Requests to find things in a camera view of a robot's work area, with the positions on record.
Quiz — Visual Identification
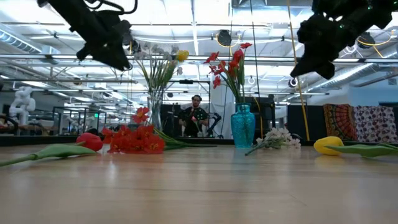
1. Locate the red flower bunch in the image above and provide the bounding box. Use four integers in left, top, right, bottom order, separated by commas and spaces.
101, 106, 218, 155
203, 42, 253, 105

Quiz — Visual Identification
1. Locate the white flower bunch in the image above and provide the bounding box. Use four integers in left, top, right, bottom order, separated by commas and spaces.
132, 43, 185, 98
244, 126, 302, 156

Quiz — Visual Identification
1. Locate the yellow hanging cable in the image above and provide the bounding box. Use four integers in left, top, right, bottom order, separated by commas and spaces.
285, 0, 311, 141

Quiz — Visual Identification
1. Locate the red tulip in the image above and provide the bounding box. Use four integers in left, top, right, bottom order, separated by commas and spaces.
0, 132, 104, 167

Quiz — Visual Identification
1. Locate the yellow tulip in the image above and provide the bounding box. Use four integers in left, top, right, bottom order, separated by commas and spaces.
313, 136, 398, 158
167, 49, 190, 82

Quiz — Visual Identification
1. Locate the purple dotted cloth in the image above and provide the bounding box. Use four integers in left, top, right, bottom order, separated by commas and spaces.
353, 105, 398, 144

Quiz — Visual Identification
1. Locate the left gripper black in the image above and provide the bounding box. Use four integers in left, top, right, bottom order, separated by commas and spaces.
73, 14, 134, 72

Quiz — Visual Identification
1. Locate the blue glass vase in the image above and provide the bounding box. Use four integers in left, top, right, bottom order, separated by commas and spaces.
230, 103, 256, 149

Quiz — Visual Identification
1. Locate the orange patterned cloth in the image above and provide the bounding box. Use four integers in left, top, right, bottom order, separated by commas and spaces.
323, 103, 358, 141

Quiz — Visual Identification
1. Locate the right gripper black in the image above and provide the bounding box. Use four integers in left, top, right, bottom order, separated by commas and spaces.
290, 14, 352, 80

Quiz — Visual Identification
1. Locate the person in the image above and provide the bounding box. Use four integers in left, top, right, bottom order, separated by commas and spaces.
178, 95, 210, 138

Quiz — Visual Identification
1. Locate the clear glass vase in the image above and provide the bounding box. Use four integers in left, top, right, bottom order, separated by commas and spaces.
147, 95, 164, 131

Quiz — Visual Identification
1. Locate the black hanging cable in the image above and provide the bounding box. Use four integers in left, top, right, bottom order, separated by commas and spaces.
249, 0, 262, 105

